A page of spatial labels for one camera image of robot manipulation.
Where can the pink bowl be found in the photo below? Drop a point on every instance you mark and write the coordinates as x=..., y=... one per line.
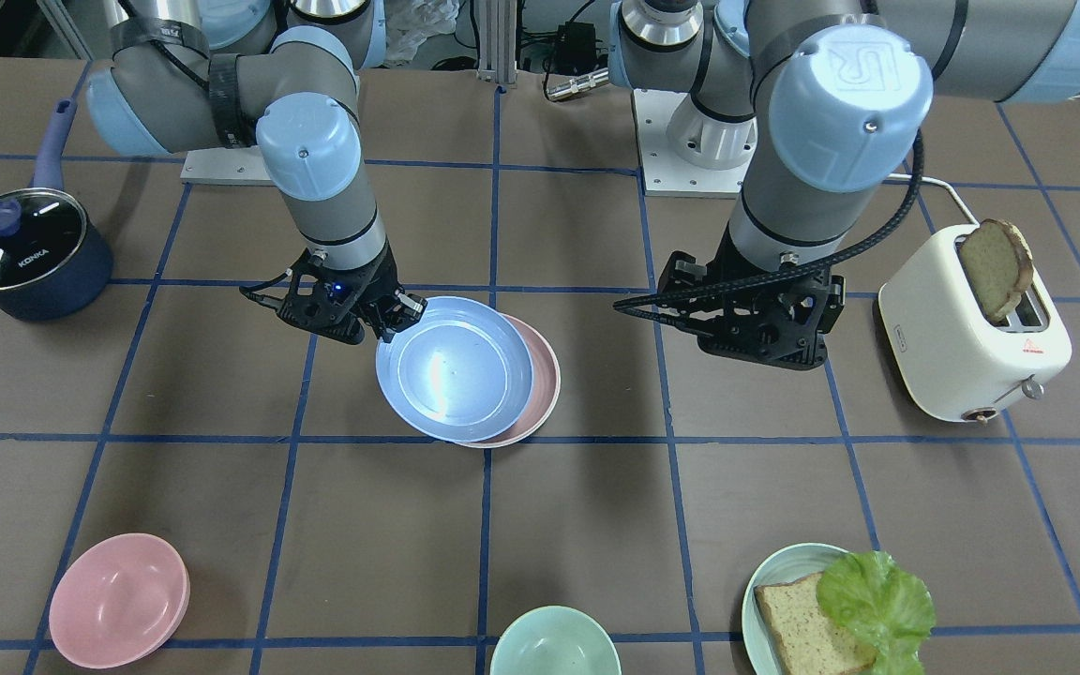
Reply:
x=119, y=601

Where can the white toaster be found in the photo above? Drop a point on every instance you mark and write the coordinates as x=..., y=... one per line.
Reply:
x=956, y=365

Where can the green plate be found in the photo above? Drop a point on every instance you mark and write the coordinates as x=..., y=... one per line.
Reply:
x=786, y=565

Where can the pink plate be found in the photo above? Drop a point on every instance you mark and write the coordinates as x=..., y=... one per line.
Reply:
x=546, y=386

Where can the blue saucepan with lid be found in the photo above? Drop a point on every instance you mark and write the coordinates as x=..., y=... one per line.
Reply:
x=53, y=260

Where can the bread slice on plate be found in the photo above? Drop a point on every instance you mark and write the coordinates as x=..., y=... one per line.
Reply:
x=805, y=640

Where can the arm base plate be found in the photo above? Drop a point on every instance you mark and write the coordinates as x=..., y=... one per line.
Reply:
x=686, y=153
x=219, y=167

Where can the green lettuce leaf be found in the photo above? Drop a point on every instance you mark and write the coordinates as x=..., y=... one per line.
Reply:
x=880, y=605

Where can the bread slice in toaster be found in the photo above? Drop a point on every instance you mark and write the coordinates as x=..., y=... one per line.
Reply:
x=999, y=267

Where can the green bowl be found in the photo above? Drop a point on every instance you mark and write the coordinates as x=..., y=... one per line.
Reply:
x=555, y=640

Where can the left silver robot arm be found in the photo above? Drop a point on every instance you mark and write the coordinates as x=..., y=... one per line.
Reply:
x=838, y=92

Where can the blue plate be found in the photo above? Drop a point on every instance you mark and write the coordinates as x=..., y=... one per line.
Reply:
x=463, y=373

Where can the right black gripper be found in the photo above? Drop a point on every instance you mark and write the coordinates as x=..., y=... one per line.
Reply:
x=382, y=284

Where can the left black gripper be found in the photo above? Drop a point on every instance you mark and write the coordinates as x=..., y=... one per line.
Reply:
x=685, y=273

